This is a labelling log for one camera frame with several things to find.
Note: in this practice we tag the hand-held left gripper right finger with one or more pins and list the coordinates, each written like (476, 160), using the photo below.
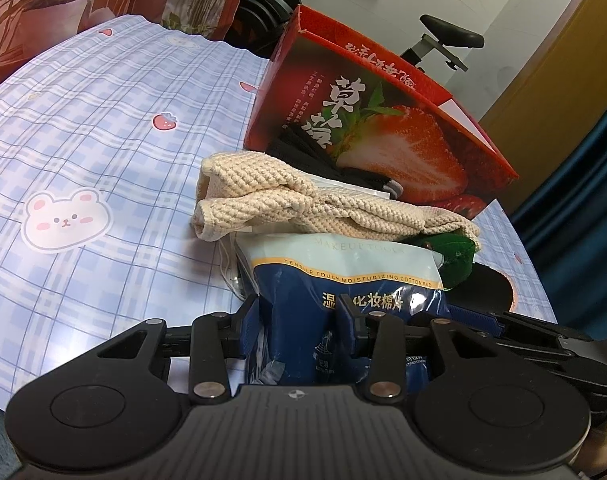
(345, 321)

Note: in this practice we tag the black smooth cloth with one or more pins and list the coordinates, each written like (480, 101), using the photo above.
(488, 287)

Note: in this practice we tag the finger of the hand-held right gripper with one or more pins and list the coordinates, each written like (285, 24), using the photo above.
(478, 321)

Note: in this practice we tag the green soft item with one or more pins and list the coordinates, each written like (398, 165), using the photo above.
(456, 256)

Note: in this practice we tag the blue checked bear tablecloth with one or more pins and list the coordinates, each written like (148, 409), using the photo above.
(108, 125)

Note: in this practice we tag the black ribbed cloth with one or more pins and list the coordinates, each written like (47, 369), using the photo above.
(303, 152)

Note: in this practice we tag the black exercise bike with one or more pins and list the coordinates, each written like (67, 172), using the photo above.
(453, 34)

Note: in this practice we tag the red strawberry cardboard box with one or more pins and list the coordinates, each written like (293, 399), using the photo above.
(303, 85)

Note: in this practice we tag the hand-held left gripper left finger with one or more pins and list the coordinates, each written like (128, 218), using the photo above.
(249, 321)

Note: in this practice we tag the beige knitted cloth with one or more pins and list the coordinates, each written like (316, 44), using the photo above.
(263, 185)

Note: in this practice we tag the dark blue curtain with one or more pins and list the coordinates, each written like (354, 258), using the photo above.
(583, 210)

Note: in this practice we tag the wooden door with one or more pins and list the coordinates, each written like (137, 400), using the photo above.
(558, 70)

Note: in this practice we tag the blue cotton pad packet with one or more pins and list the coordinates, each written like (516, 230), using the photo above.
(303, 280)

